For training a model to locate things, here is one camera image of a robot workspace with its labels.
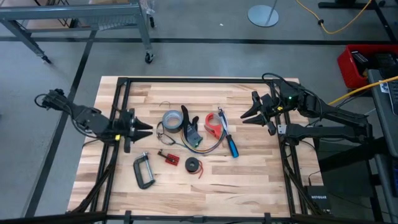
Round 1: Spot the yellow extension cord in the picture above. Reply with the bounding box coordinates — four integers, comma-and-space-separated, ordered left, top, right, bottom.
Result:
295, 0, 373, 34

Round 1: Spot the large red storage bin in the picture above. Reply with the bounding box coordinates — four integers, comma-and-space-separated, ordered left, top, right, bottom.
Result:
337, 43, 398, 90

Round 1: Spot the black power adapter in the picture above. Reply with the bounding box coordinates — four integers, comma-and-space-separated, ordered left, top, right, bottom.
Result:
351, 50, 370, 74

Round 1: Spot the thin red cord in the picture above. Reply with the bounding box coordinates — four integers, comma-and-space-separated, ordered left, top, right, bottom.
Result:
188, 159, 205, 180

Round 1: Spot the black Netgear network switch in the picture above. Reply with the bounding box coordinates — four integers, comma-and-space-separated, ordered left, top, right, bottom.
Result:
303, 185, 333, 215

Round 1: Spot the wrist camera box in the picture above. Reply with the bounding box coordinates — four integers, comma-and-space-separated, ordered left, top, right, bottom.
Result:
278, 86, 304, 111
112, 119, 125, 142

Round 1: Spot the grey metal cart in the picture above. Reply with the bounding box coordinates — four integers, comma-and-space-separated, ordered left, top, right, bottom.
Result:
0, 0, 155, 65

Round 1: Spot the green and grey object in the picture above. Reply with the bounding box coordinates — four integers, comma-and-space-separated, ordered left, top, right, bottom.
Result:
180, 105, 204, 149

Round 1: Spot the red finned heat sink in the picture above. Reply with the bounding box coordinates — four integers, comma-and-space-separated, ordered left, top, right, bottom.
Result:
164, 153, 180, 167

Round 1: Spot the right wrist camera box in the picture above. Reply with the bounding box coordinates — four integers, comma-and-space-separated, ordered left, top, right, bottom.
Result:
278, 86, 304, 111

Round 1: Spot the black stand base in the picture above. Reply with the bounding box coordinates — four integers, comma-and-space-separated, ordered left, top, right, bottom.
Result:
317, 0, 398, 43

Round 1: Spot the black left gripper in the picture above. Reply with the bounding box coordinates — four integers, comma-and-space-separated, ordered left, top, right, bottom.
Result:
119, 108, 154, 154

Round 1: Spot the round silver stand base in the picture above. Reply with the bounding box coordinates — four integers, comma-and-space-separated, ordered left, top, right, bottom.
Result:
247, 0, 280, 28

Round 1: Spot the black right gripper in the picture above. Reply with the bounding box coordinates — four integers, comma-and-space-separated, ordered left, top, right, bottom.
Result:
239, 90, 285, 136

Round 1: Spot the black cord spool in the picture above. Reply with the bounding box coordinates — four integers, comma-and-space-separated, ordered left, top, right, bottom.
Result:
185, 157, 200, 173

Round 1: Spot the red plastic printed holder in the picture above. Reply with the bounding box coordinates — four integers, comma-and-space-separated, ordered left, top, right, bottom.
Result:
204, 112, 223, 140

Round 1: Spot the black C-clamp silver screw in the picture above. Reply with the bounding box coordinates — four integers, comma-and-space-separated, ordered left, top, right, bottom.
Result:
132, 151, 156, 190

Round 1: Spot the thin dark green wire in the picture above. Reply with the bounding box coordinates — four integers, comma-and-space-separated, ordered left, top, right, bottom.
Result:
155, 121, 184, 147

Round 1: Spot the grey duct tape roll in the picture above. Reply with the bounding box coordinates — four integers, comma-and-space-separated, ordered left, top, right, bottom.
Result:
161, 109, 184, 134

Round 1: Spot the coloured cables bundle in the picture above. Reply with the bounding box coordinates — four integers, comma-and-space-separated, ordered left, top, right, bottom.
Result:
179, 123, 226, 154

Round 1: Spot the blue and black tool handle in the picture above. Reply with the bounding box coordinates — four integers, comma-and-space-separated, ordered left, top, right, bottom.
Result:
217, 106, 240, 159

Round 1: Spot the black electronic device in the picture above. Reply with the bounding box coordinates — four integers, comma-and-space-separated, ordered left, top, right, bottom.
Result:
374, 52, 398, 78

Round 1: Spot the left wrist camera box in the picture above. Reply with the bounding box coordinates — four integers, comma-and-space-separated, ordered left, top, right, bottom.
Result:
112, 119, 125, 142

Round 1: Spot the black aluminium table frame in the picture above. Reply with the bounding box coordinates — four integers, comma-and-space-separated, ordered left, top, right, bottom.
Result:
67, 76, 327, 224

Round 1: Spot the yellow hanging power cable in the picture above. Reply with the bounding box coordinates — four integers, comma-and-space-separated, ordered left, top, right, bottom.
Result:
328, 76, 398, 106

